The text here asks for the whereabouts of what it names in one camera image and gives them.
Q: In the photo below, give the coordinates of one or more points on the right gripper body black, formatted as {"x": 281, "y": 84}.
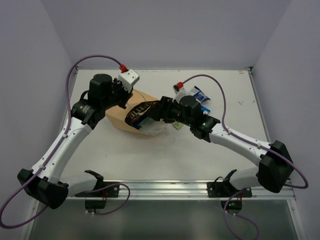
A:
{"x": 173, "y": 111}

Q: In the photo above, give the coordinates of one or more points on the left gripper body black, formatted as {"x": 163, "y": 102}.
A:
{"x": 122, "y": 96}

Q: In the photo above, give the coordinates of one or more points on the green small snack packet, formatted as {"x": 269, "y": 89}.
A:
{"x": 177, "y": 125}

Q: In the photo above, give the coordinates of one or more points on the brown paper bag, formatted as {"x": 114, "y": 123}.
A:
{"x": 116, "y": 116}

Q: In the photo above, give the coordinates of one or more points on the brown Kettle chips bag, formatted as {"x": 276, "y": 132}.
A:
{"x": 137, "y": 112}

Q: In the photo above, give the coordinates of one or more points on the dark blue snack bag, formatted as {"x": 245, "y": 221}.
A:
{"x": 199, "y": 95}

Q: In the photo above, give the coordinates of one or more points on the blue Kettle vinegar chips bag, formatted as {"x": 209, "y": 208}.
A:
{"x": 138, "y": 123}

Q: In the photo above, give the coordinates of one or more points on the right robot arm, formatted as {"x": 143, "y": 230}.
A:
{"x": 272, "y": 162}

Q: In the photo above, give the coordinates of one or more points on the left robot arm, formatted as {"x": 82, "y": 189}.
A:
{"x": 43, "y": 181}

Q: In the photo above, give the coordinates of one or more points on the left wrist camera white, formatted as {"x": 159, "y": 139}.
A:
{"x": 129, "y": 79}

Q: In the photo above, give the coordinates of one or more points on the aluminium mounting rail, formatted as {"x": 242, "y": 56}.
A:
{"x": 189, "y": 190}

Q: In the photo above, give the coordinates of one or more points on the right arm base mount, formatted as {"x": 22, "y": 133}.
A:
{"x": 222, "y": 188}

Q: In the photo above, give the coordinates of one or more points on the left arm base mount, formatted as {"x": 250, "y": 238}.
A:
{"x": 100, "y": 192}

